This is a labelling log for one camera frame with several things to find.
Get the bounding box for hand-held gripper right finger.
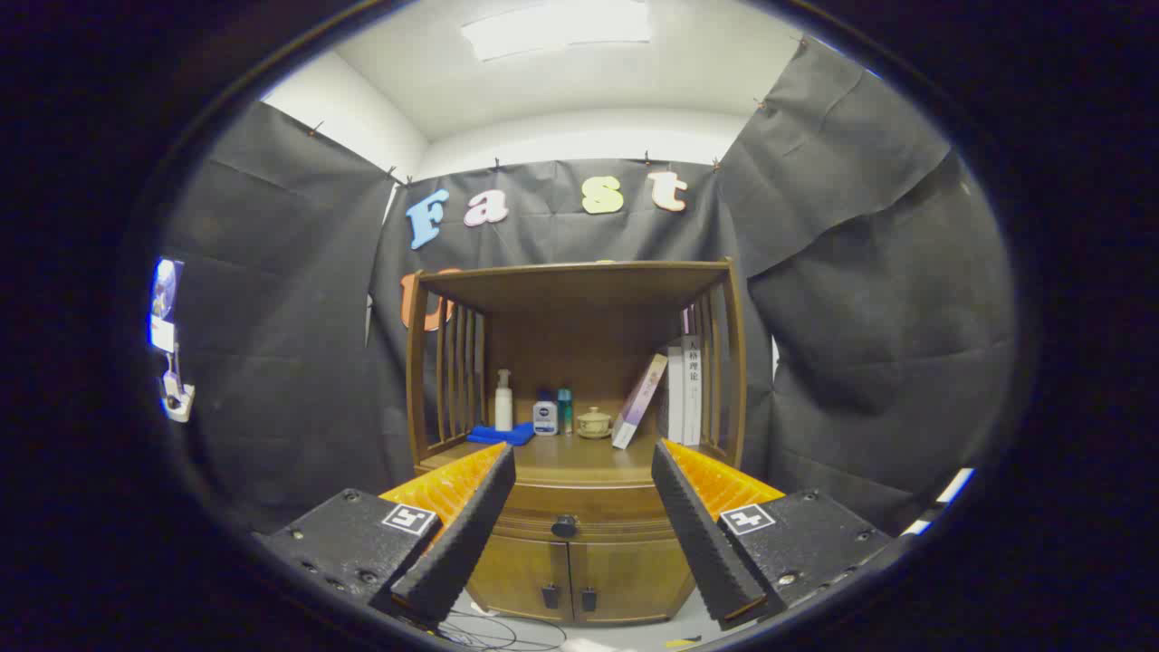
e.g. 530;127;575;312
650;438;906;632

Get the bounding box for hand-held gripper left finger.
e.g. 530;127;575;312
254;442;517;630

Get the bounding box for wooden cabinet door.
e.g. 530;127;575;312
466;536;571;624
569;539;696;626

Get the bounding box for wooden countertop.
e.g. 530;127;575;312
418;433;725;485

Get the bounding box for wooden cabinet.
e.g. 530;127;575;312
405;259;749;628

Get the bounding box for blue cloth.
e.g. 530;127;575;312
466;422;537;447

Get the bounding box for purple cover book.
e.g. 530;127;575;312
611;353;669;451

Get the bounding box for white book with black characters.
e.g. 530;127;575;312
681;335;704;446

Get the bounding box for white furniture edge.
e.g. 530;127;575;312
901;466;977;537

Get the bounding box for black backdrop cloth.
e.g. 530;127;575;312
158;36;1020;535

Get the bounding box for black floor cables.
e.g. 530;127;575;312
435;607;567;651

